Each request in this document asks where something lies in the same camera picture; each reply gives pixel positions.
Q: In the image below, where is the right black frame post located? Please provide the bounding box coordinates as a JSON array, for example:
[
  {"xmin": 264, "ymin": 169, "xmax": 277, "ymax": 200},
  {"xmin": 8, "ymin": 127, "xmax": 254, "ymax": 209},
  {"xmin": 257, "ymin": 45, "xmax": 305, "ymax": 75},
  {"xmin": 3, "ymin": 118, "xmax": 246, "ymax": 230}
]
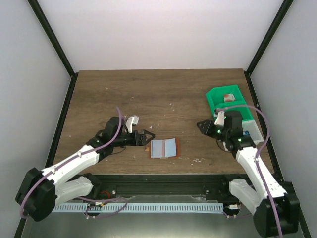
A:
[{"xmin": 245, "ymin": 0, "xmax": 294, "ymax": 76}]

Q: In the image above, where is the green bin far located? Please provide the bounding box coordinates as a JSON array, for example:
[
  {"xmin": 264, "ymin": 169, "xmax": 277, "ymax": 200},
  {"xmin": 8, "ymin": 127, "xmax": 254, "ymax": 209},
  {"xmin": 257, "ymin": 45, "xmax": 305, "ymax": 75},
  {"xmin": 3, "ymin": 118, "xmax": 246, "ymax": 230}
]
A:
[{"xmin": 206, "ymin": 85, "xmax": 246, "ymax": 112}]

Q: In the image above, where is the red white card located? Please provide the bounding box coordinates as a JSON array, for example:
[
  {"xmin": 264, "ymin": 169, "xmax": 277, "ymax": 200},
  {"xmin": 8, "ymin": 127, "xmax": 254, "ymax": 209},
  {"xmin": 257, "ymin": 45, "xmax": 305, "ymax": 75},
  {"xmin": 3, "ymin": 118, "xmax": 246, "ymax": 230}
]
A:
[{"xmin": 223, "ymin": 93, "xmax": 236, "ymax": 103}]

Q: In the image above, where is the black frame post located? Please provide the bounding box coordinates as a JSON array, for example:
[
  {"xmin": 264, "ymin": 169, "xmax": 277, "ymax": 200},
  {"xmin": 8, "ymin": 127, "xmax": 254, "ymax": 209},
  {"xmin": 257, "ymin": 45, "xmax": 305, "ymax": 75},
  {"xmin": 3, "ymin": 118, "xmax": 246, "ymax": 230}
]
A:
[
  {"xmin": 27, "ymin": 0, "xmax": 76, "ymax": 77},
  {"xmin": 245, "ymin": 0, "xmax": 294, "ymax": 76}
]

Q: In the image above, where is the green bin middle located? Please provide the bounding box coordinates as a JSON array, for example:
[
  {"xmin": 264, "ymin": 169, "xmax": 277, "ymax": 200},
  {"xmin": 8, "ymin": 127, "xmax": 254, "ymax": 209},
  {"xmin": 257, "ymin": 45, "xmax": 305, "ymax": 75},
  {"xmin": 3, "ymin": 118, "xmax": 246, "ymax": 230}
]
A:
[{"xmin": 212, "ymin": 101, "xmax": 254, "ymax": 122}]

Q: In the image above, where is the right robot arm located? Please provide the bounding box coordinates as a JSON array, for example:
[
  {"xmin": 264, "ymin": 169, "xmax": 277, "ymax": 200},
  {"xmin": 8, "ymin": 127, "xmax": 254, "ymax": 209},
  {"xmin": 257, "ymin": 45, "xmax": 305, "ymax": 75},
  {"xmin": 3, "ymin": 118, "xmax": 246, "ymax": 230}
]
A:
[{"xmin": 197, "ymin": 111, "xmax": 300, "ymax": 238}]

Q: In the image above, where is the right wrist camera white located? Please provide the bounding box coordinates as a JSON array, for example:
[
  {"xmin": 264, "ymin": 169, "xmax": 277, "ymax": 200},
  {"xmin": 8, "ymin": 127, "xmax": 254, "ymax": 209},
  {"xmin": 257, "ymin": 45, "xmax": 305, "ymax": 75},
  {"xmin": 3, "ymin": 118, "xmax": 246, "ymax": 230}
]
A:
[{"xmin": 214, "ymin": 111, "xmax": 225, "ymax": 126}]

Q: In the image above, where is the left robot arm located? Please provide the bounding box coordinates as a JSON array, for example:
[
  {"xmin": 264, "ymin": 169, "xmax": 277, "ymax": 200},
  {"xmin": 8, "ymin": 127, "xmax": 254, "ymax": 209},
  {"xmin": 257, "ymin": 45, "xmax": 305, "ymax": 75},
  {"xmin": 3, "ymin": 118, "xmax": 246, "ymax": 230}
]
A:
[{"xmin": 15, "ymin": 116, "xmax": 155, "ymax": 221}]

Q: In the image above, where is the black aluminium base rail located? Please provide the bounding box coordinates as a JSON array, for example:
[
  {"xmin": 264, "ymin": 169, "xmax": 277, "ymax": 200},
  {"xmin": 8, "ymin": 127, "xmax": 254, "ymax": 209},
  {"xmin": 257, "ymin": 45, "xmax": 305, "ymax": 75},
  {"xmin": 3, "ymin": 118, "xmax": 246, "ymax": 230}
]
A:
[{"xmin": 83, "ymin": 173, "xmax": 251, "ymax": 201}]

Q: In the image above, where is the green bin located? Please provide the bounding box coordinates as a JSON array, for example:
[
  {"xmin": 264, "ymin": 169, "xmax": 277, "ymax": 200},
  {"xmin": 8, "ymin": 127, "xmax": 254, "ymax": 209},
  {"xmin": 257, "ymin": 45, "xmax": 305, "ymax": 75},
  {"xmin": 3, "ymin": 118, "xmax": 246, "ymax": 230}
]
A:
[
  {"xmin": 212, "ymin": 101, "xmax": 254, "ymax": 122},
  {"xmin": 206, "ymin": 85, "xmax": 246, "ymax": 112}
]

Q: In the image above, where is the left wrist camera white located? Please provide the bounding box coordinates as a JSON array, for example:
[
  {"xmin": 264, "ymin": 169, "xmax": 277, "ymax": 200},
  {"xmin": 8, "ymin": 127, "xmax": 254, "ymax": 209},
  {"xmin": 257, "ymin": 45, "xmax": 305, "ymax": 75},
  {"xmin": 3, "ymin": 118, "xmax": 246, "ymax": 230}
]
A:
[{"xmin": 125, "ymin": 115, "xmax": 139, "ymax": 133}]

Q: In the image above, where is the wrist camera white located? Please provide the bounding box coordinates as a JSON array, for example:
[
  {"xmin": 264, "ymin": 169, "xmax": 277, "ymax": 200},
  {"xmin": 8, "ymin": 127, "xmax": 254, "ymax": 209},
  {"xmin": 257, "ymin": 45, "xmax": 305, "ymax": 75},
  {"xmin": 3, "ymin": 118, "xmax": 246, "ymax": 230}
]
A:
[
  {"xmin": 125, "ymin": 115, "xmax": 139, "ymax": 133},
  {"xmin": 214, "ymin": 111, "xmax": 225, "ymax": 126}
]

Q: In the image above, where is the white bin near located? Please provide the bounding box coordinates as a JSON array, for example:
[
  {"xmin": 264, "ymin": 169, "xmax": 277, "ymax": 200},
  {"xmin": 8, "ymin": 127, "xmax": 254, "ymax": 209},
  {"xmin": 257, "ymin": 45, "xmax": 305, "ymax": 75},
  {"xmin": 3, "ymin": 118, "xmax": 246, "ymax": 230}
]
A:
[{"xmin": 242, "ymin": 120, "xmax": 264, "ymax": 145}]

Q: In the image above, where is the white slotted cable duct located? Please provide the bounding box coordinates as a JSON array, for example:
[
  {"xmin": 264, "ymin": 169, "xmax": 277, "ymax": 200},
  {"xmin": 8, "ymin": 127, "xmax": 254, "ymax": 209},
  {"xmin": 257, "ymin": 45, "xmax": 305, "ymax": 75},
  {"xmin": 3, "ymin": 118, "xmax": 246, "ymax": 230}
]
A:
[{"xmin": 53, "ymin": 203, "xmax": 224, "ymax": 214}]

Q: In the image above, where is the left black frame post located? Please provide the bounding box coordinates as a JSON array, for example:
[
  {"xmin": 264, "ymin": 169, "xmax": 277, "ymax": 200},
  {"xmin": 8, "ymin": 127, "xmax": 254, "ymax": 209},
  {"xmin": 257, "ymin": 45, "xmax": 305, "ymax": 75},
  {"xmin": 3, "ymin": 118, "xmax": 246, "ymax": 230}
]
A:
[{"xmin": 27, "ymin": 0, "xmax": 76, "ymax": 77}]

